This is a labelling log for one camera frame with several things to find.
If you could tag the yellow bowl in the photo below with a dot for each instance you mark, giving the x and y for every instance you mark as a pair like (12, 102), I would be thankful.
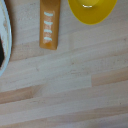
(91, 13)

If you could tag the orange rectangular block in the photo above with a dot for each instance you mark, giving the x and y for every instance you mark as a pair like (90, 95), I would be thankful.
(50, 23)

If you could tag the white plate with patterned rim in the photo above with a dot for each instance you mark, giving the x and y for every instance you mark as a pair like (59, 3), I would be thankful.
(6, 36)

